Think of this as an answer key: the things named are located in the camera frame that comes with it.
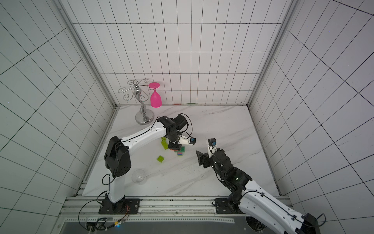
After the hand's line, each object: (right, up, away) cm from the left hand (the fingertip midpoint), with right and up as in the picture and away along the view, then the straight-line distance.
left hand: (175, 146), depth 85 cm
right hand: (+16, +1, -7) cm, 17 cm away
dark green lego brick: (+5, -2, +1) cm, 5 cm away
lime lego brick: (-10, -9, +5) cm, 14 cm away
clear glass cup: (-20, -17, -3) cm, 26 cm away
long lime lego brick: (-8, 0, +10) cm, 13 cm away
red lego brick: (-2, -2, +1) cm, 3 cm away
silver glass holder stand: (-26, +18, +26) cm, 41 cm away
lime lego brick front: (+3, -7, +5) cm, 9 cm away
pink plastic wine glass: (-15, +29, +16) cm, 36 cm away
